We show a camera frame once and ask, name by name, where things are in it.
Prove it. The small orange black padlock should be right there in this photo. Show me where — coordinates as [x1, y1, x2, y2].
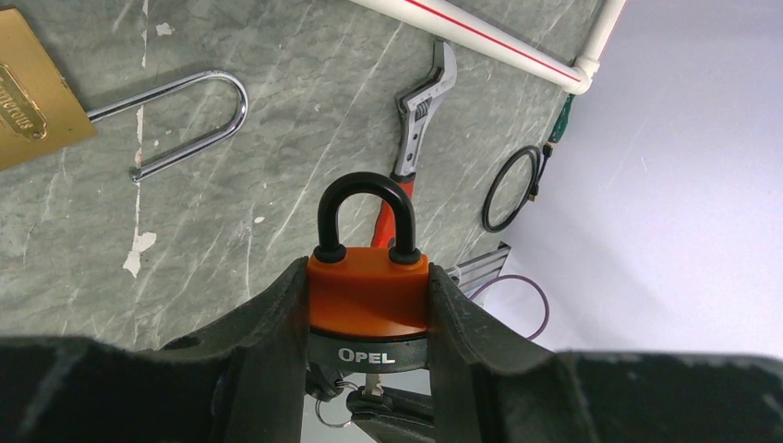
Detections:
[307, 172, 429, 374]

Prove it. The red handled adjustable wrench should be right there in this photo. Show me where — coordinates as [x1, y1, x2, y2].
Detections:
[369, 39, 459, 251]

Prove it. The black key bunch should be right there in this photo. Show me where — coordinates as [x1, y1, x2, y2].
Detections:
[305, 363, 436, 443]

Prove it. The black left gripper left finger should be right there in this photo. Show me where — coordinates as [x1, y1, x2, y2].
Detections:
[1, 258, 308, 442]

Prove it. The green handled screwdriver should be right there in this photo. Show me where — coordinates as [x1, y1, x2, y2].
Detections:
[547, 94, 575, 145]

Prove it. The purple cable loop right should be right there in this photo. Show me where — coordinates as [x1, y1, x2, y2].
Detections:
[467, 273, 550, 342]

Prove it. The black coiled cable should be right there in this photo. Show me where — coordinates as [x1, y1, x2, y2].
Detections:
[480, 143, 555, 234]

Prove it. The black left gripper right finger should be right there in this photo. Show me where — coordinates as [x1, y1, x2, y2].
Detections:
[428, 265, 782, 442]

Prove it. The brass padlock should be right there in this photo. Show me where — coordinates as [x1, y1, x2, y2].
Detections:
[1, 6, 249, 183]

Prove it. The white PVC pipe frame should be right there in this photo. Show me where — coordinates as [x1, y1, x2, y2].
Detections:
[356, 0, 626, 95]

